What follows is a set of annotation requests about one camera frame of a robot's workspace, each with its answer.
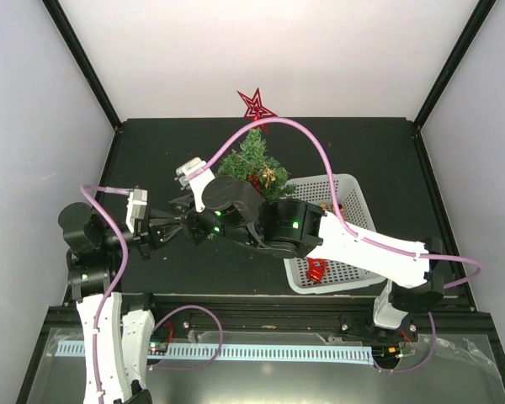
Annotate red berry sprig ornament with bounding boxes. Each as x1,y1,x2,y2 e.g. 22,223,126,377
247,174,263,194

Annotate small green christmas tree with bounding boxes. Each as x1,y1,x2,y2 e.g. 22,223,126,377
205,128,298,241

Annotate red star ornament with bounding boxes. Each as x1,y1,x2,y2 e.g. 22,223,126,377
237,88,277,122

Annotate white perforated plastic basket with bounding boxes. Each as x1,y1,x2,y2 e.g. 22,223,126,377
284,173,387,295

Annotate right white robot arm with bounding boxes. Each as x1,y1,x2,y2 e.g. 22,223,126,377
176,172,444,339

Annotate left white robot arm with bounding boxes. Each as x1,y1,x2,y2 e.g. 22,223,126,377
58,202,181,403

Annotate left green circuit board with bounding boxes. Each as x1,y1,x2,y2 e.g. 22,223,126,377
149,342,168,356

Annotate red reindeer ornament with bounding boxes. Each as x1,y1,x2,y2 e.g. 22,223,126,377
307,258,329,274

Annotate gold bells leaf ornament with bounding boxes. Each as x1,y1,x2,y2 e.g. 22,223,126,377
320,203,344,213

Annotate red gift box ornament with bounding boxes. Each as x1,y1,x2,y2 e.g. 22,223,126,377
306,268,325,283

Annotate right circuit board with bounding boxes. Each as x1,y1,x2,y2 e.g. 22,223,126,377
372,342,418,359

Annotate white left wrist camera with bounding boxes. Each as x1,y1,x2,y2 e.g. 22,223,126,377
125,188,148,234

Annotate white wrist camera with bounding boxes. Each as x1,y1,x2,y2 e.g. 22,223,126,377
175,157,215,212
125,188,148,234

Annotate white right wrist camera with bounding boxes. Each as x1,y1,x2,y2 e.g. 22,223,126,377
175,157,215,212

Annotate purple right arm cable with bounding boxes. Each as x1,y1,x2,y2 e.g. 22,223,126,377
187,116,483,375

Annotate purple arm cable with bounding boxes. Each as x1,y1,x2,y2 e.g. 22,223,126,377
187,116,483,375
79,183,224,404

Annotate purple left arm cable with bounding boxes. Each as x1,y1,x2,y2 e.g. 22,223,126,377
79,183,224,404

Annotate white slotted cable duct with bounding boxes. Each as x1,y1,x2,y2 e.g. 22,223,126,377
54,339,375,366

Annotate left black frame post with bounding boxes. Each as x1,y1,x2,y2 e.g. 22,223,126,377
42,0,122,130

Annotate black frame post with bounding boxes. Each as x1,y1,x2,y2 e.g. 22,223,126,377
42,0,122,130
413,0,497,130

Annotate right black frame post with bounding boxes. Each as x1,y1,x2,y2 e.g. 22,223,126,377
413,0,497,130

